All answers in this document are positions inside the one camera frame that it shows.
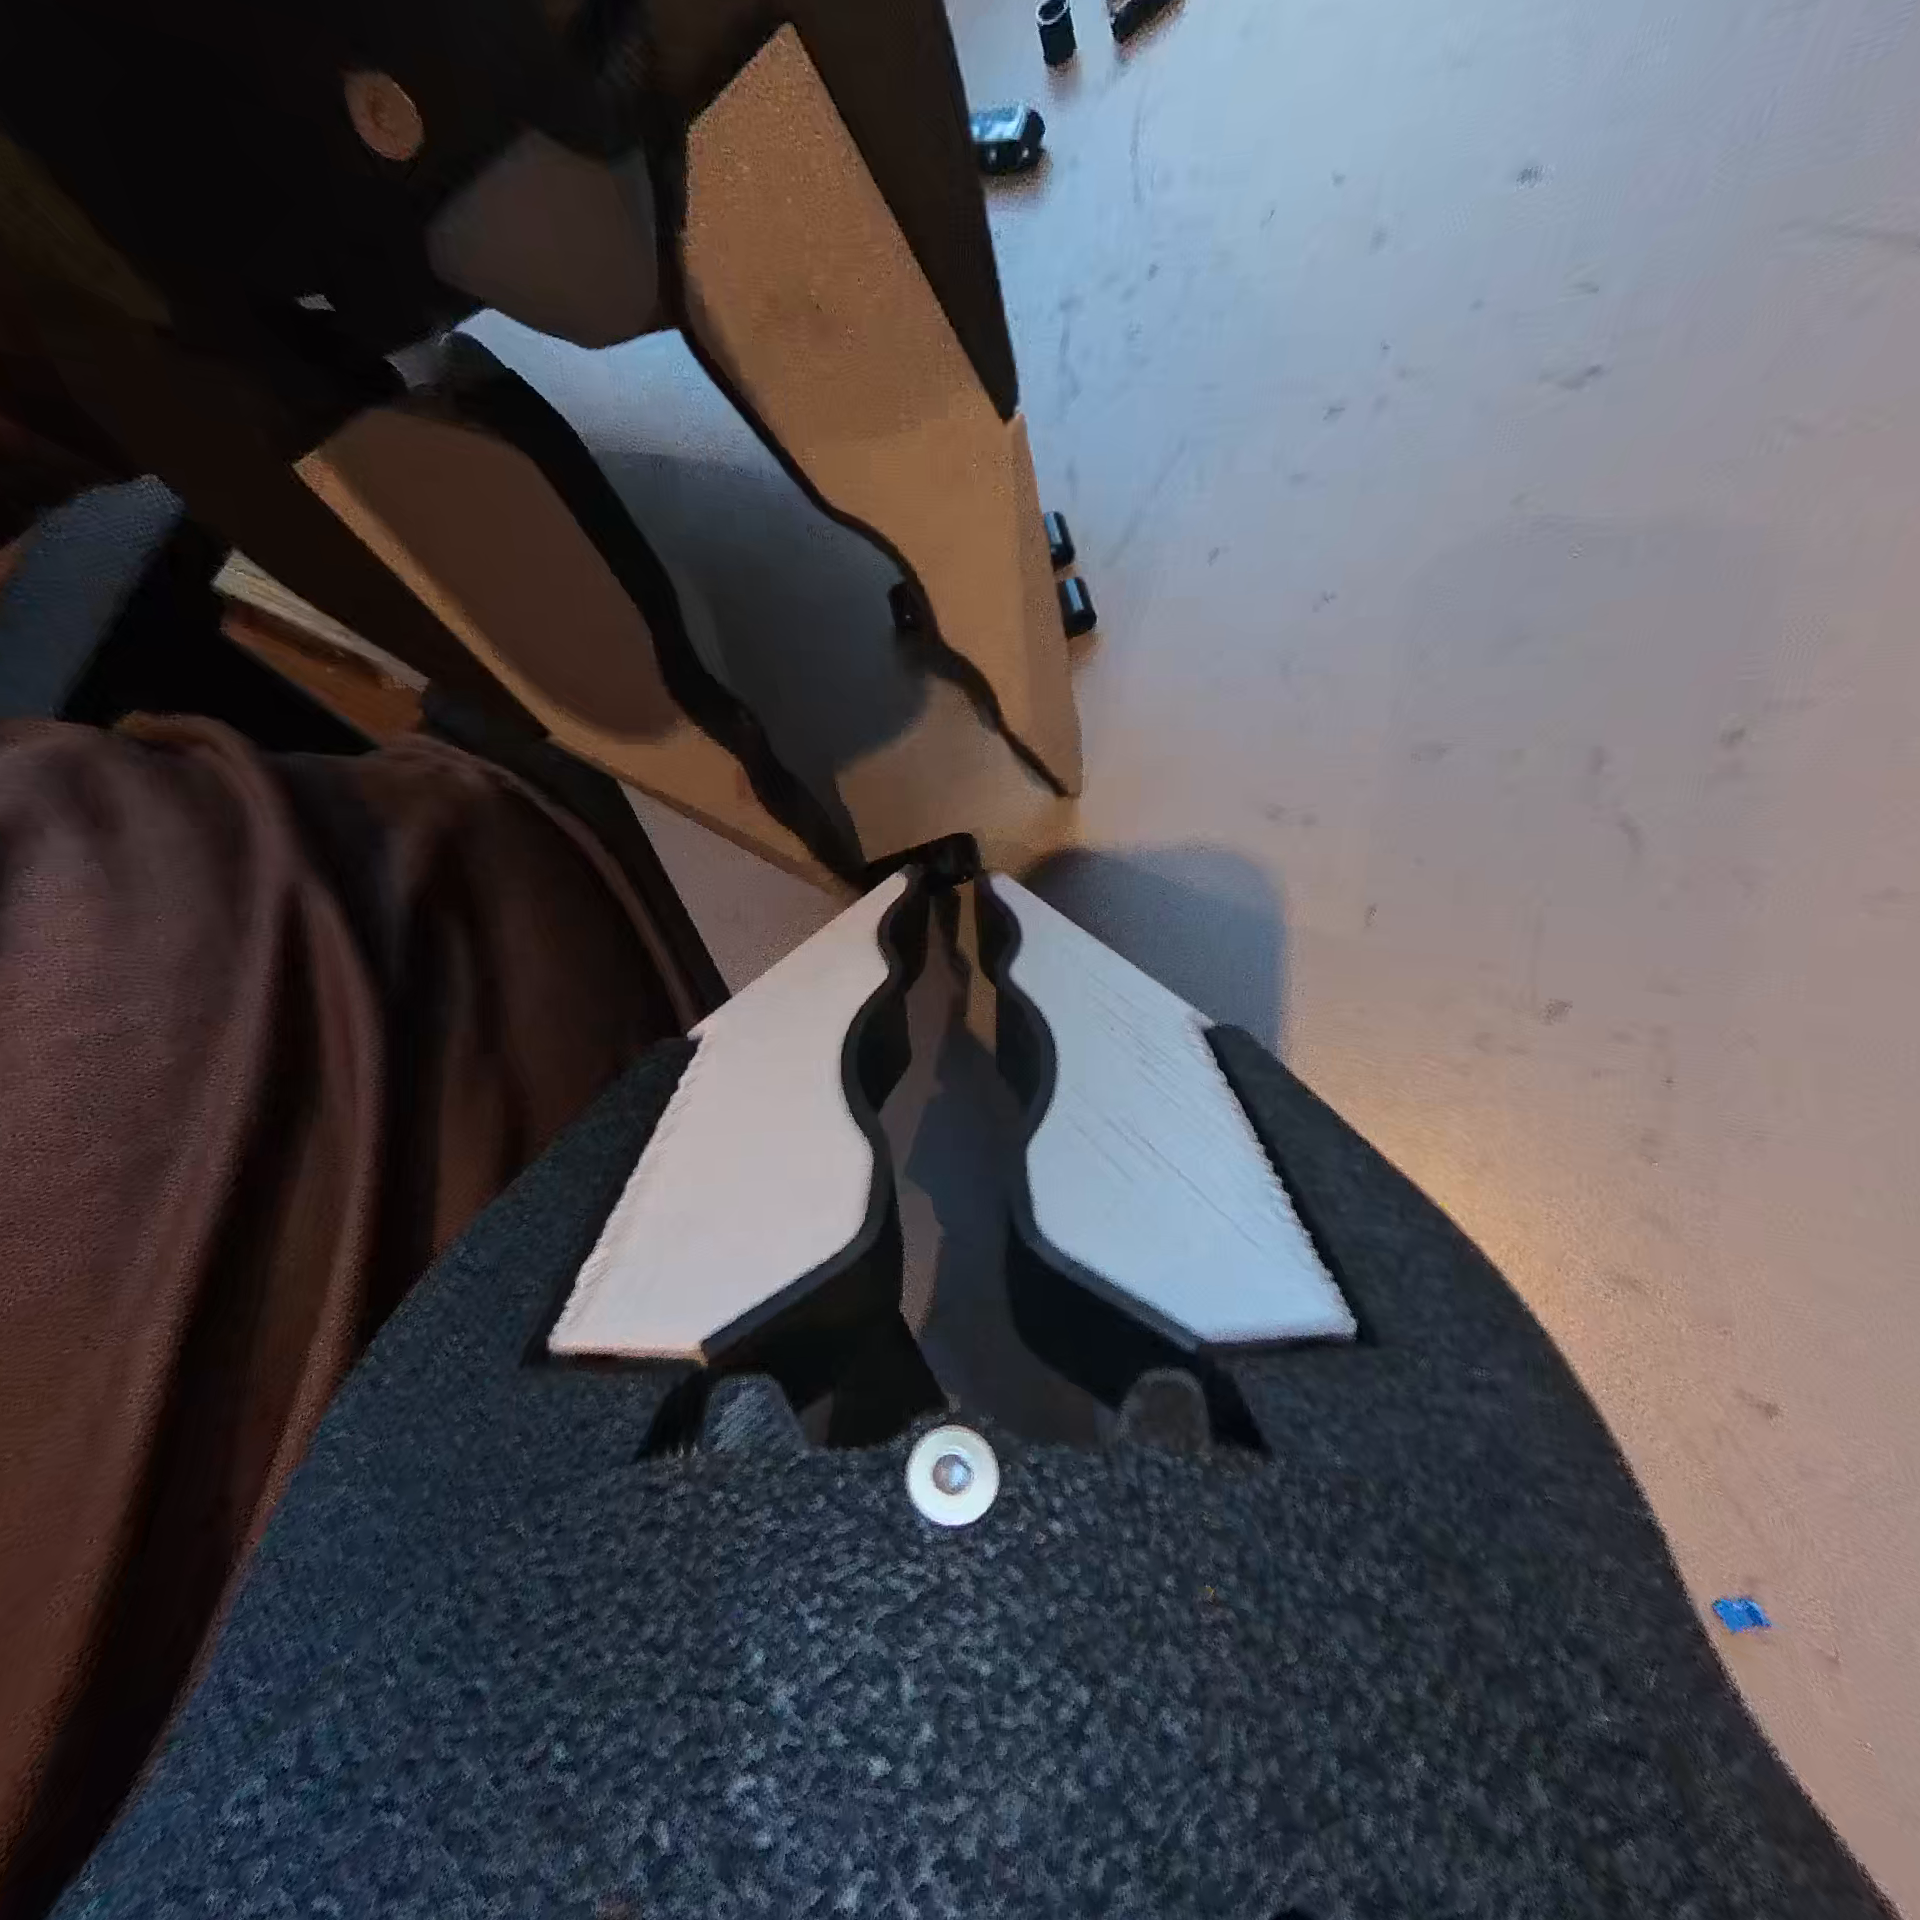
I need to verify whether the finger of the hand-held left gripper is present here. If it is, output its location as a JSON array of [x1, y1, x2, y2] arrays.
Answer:
[[682, 21, 1085, 797], [294, 336, 875, 892]]

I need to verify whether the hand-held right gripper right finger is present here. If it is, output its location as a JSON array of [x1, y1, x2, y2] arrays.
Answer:
[[977, 870, 1361, 1407]]

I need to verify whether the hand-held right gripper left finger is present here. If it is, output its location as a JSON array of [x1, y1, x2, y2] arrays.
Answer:
[[545, 870, 912, 1416]]

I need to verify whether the long black brick beam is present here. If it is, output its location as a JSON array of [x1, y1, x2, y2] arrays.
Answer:
[[884, 573, 1098, 640]]

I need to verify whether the white desk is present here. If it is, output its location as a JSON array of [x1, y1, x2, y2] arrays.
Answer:
[[451, 0, 1920, 1920]]

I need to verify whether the person's brown sweater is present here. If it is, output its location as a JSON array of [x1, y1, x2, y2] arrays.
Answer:
[[0, 710, 716, 1920]]

